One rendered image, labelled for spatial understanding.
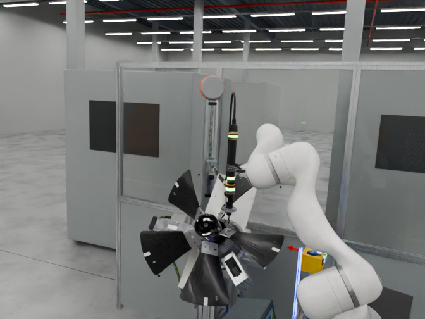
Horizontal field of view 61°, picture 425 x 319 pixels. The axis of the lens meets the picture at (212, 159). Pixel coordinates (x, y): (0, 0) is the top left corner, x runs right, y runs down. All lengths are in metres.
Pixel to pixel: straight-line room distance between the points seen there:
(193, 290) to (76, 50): 6.43
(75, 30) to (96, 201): 4.14
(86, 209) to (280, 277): 2.66
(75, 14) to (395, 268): 6.80
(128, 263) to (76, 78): 2.19
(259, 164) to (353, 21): 4.83
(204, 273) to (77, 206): 3.06
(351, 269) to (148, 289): 2.28
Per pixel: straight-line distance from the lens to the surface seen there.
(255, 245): 1.70
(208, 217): 1.78
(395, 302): 1.51
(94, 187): 4.37
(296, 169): 1.12
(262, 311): 1.08
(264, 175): 1.11
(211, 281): 1.73
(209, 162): 2.26
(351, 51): 5.77
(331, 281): 1.09
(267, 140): 1.20
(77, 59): 7.64
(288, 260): 2.51
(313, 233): 1.09
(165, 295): 3.08
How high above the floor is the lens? 1.82
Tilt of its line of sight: 10 degrees down
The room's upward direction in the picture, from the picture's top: 3 degrees clockwise
